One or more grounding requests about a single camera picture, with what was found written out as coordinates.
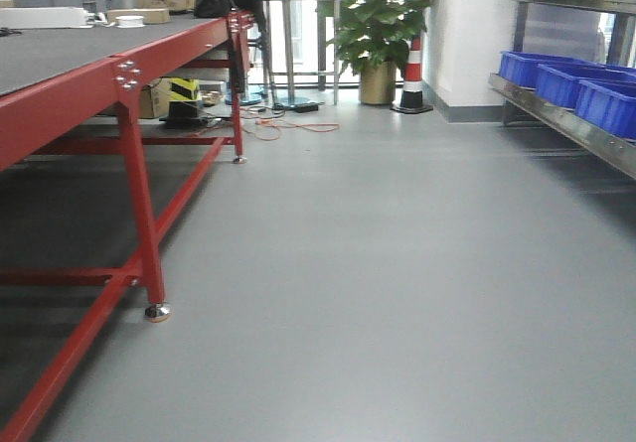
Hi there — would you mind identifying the red metal table frame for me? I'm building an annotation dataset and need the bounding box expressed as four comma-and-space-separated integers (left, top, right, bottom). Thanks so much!
1, 11, 254, 441

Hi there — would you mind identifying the white tape roll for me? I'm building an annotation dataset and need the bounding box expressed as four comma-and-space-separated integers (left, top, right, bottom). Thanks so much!
115, 15, 145, 29

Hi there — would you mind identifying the cardboard box on table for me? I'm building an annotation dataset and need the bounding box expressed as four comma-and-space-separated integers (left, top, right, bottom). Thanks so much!
106, 8, 171, 25

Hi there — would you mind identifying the stainless steel shelf rack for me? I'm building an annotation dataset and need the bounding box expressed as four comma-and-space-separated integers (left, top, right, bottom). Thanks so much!
489, 0, 635, 178

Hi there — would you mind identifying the yellow black striped block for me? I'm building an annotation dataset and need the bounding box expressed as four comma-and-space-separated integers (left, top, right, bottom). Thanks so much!
169, 77, 202, 118

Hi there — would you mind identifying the green potted plant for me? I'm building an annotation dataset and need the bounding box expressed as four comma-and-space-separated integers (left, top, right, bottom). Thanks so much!
319, 0, 434, 105

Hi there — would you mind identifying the blue shelf bin middle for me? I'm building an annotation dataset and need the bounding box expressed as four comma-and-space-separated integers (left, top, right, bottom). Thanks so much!
535, 64, 635, 109

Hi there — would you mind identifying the red white traffic cone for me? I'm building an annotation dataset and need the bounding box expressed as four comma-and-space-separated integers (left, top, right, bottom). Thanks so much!
392, 35, 433, 114

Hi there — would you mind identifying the steel bar stool table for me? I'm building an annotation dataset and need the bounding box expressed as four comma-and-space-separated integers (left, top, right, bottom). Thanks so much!
264, 0, 340, 108

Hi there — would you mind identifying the black backpack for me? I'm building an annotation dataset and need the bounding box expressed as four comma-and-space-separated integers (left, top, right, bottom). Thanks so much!
193, 0, 237, 18

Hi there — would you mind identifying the blue shelf bin near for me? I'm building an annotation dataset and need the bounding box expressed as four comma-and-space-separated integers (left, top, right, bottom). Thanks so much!
574, 79, 635, 141

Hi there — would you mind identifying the blue shelf bin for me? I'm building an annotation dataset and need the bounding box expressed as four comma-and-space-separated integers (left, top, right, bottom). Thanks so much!
574, 79, 635, 141
535, 64, 635, 109
498, 51, 599, 88

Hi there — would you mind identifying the blue shelf bin far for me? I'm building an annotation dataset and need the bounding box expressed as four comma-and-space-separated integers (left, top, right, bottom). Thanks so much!
498, 51, 599, 88

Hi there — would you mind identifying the orange cable on floor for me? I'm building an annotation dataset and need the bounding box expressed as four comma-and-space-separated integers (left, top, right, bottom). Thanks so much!
198, 104, 341, 143

